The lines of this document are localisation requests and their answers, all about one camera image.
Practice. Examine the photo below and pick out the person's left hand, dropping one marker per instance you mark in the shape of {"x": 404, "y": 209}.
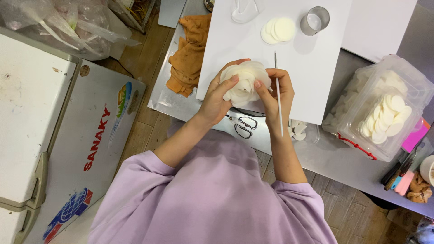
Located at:
{"x": 212, "y": 101}

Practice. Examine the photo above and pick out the person's right hand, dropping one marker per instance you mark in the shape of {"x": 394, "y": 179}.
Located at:
{"x": 283, "y": 101}

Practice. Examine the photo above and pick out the thin white stick tool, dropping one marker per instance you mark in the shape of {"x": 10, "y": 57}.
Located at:
{"x": 279, "y": 101}

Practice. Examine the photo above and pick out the white petal flower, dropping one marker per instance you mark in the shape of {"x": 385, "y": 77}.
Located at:
{"x": 244, "y": 81}

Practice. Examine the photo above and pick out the white trimmed scraps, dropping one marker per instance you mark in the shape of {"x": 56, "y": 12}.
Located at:
{"x": 298, "y": 130}

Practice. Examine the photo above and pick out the large white work board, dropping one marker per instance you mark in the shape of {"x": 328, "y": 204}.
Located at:
{"x": 305, "y": 67}

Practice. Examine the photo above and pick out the small silver scissors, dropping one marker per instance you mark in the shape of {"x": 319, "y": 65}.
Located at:
{"x": 244, "y": 126}

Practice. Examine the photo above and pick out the small clear tub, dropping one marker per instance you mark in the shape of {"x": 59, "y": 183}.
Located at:
{"x": 310, "y": 134}

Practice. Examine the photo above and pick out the orange cloth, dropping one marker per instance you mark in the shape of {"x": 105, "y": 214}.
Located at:
{"x": 190, "y": 57}

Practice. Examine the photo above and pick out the stack of white round slices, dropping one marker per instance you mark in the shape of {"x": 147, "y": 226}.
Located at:
{"x": 278, "y": 30}

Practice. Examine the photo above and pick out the clear plastic storage box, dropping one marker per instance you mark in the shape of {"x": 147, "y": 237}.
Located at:
{"x": 369, "y": 88}

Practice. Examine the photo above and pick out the clear plastic heart mould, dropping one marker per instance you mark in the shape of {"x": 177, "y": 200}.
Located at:
{"x": 244, "y": 10}

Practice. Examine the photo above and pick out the grey flat sheet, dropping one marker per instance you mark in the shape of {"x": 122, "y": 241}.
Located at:
{"x": 171, "y": 12}

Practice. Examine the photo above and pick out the lilac sweatshirt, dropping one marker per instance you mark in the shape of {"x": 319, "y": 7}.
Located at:
{"x": 210, "y": 203}

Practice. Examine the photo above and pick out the pile of white discs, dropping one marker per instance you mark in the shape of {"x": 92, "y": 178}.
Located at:
{"x": 386, "y": 117}

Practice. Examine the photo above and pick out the plain white board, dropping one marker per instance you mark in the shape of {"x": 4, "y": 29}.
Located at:
{"x": 376, "y": 27}

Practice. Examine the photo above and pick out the pink note pad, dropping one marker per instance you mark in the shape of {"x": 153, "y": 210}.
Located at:
{"x": 414, "y": 137}

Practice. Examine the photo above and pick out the white cup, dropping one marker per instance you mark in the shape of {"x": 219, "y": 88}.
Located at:
{"x": 428, "y": 169}

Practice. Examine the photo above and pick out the crumpled brown cloth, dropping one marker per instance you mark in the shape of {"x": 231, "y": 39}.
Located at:
{"x": 419, "y": 191}

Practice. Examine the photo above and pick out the heap of clear plastic bags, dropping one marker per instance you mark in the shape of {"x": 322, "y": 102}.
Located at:
{"x": 67, "y": 23}

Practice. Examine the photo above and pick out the white chest freezer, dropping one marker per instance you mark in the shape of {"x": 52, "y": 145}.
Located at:
{"x": 51, "y": 135}

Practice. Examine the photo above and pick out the brown carton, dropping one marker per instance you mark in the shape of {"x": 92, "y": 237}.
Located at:
{"x": 403, "y": 223}

